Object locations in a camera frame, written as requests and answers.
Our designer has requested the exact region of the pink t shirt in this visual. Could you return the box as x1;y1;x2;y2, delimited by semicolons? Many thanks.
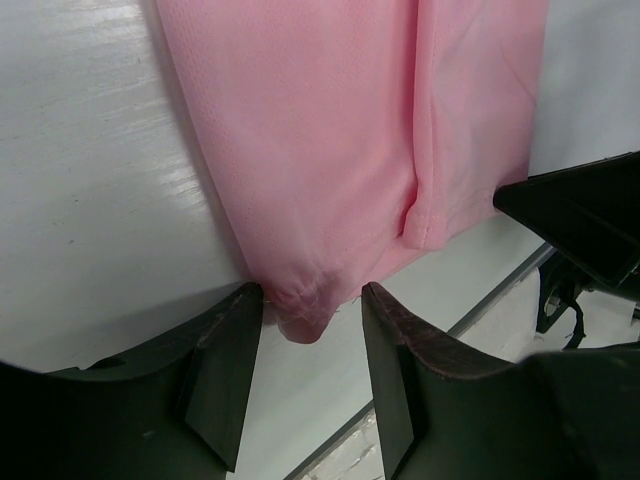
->
157;1;549;344

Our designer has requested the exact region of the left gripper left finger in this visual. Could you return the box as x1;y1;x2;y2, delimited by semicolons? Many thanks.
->
1;283;263;479

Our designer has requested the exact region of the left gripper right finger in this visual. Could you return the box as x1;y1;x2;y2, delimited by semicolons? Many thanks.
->
361;283;639;479

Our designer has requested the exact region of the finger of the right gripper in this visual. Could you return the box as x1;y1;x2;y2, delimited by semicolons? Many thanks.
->
493;152;639;300

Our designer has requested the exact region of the front table rail metal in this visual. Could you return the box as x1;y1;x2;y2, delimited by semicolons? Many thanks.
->
288;244;553;479

